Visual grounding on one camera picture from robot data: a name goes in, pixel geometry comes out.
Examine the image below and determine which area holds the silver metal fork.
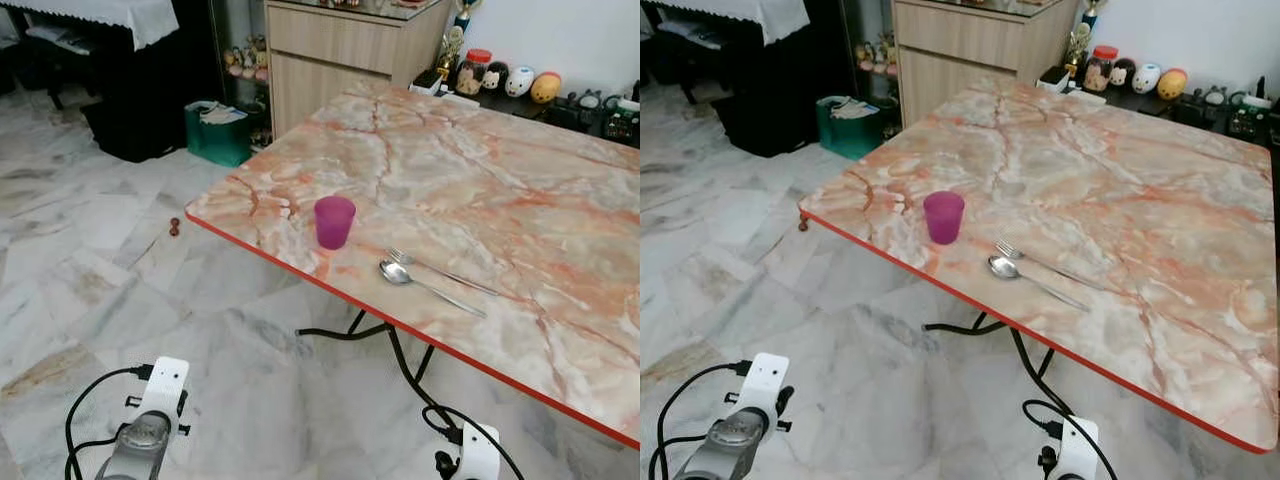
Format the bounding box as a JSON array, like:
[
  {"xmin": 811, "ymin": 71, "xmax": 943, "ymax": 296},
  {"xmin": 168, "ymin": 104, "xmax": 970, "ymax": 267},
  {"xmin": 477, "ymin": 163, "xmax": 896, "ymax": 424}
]
[
  {"xmin": 995, "ymin": 238, "xmax": 1107, "ymax": 292},
  {"xmin": 387, "ymin": 248, "xmax": 502, "ymax": 298}
]

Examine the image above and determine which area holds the silver metal spoon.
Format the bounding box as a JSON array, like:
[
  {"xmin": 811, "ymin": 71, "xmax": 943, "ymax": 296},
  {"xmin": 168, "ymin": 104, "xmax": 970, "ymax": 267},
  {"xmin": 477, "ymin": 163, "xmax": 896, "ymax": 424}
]
[
  {"xmin": 379, "ymin": 260, "xmax": 488, "ymax": 319},
  {"xmin": 988, "ymin": 255, "xmax": 1093, "ymax": 312}
]

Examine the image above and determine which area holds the purple plastic cup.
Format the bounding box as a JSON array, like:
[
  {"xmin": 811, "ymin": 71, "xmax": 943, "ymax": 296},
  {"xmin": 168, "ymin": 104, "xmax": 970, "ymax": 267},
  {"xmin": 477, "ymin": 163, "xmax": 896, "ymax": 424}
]
[
  {"xmin": 922, "ymin": 191, "xmax": 966, "ymax": 246},
  {"xmin": 314, "ymin": 196, "xmax": 357, "ymax": 251}
]

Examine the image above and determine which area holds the green storage box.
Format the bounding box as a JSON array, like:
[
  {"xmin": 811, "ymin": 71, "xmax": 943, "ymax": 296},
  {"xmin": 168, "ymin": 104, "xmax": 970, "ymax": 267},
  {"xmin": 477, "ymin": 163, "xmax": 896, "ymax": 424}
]
[
  {"xmin": 184, "ymin": 100, "xmax": 254, "ymax": 168},
  {"xmin": 815, "ymin": 95, "xmax": 887, "ymax": 161}
]

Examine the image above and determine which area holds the black storage bin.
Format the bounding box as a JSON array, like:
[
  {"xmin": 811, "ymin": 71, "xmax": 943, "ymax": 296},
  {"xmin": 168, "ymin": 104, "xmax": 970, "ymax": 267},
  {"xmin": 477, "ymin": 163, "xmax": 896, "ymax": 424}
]
[
  {"xmin": 712, "ymin": 92, "xmax": 823, "ymax": 159},
  {"xmin": 80, "ymin": 95, "xmax": 191, "ymax": 164}
]

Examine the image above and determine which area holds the black electronic device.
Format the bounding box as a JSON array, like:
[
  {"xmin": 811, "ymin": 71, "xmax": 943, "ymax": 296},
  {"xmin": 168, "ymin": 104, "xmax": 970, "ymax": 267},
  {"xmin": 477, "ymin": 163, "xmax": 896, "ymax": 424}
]
[
  {"xmin": 1228, "ymin": 100, "xmax": 1277, "ymax": 143},
  {"xmin": 602, "ymin": 106, "xmax": 641, "ymax": 148}
]

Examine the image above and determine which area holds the glass display cabinet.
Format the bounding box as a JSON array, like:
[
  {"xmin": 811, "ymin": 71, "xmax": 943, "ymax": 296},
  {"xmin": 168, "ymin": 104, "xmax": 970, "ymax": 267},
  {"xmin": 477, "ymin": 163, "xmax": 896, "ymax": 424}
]
[
  {"xmin": 840, "ymin": 0, "xmax": 901, "ymax": 131},
  {"xmin": 210, "ymin": 0, "xmax": 272, "ymax": 153}
]

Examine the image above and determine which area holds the light wooden cabinet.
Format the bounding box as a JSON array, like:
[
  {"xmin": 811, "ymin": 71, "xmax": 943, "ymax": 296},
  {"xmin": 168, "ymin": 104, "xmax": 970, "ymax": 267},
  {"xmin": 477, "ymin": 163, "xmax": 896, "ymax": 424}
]
[
  {"xmin": 892, "ymin": 0, "xmax": 1083, "ymax": 129},
  {"xmin": 264, "ymin": 0, "xmax": 453, "ymax": 137}
]

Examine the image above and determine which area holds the red lidded snack jar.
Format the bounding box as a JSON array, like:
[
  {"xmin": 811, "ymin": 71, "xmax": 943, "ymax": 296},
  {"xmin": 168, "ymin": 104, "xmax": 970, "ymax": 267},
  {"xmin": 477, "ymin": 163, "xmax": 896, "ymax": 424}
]
[
  {"xmin": 455, "ymin": 48, "xmax": 494, "ymax": 98},
  {"xmin": 1087, "ymin": 45, "xmax": 1121, "ymax": 94}
]

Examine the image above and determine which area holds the white lace cloth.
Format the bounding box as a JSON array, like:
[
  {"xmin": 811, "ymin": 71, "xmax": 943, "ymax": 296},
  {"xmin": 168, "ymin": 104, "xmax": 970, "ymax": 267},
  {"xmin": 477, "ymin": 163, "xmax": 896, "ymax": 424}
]
[
  {"xmin": 0, "ymin": 0, "xmax": 181, "ymax": 51},
  {"xmin": 646, "ymin": 0, "xmax": 811, "ymax": 47}
]

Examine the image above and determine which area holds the gold trophy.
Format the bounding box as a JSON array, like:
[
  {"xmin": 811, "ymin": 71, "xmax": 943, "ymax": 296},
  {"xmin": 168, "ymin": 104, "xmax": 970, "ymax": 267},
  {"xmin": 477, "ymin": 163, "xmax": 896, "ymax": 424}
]
[
  {"xmin": 1064, "ymin": 0, "xmax": 1107, "ymax": 77},
  {"xmin": 440, "ymin": 0, "xmax": 483, "ymax": 77}
]

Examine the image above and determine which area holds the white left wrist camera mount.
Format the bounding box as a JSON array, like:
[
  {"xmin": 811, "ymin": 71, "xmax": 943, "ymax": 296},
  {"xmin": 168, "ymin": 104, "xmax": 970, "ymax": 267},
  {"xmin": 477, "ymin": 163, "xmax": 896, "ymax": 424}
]
[
  {"xmin": 742, "ymin": 352, "xmax": 791, "ymax": 417},
  {"xmin": 135, "ymin": 357, "xmax": 191, "ymax": 423}
]

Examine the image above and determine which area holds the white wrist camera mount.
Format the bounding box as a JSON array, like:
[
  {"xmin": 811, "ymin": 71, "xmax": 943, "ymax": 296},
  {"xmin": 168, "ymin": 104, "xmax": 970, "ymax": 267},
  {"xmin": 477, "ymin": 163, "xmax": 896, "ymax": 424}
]
[
  {"xmin": 458, "ymin": 422, "xmax": 501, "ymax": 480},
  {"xmin": 1055, "ymin": 417, "xmax": 1100, "ymax": 480},
  {"xmin": 742, "ymin": 352, "xmax": 791, "ymax": 417},
  {"xmin": 135, "ymin": 357, "xmax": 191, "ymax": 423}
]

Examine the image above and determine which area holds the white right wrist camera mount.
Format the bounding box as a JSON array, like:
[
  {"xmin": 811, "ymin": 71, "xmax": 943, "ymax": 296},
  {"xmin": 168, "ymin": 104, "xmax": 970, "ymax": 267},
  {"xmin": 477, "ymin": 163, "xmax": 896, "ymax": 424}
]
[
  {"xmin": 458, "ymin": 422, "xmax": 501, "ymax": 480},
  {"xmin": 1055, "ymin": 417, "xmax": 1100, "ymax": 480}
]

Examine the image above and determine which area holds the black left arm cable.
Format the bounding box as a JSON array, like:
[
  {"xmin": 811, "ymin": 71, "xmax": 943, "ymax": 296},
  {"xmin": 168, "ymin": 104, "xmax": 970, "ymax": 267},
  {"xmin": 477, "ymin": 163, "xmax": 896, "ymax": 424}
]
[
  {"xmin": 64, "ymin": 364, "xmax": 154, "ymax": 480},
  {"xmin": 649, "ymin": 360, "xmax": 752, "ymax": 480}
]

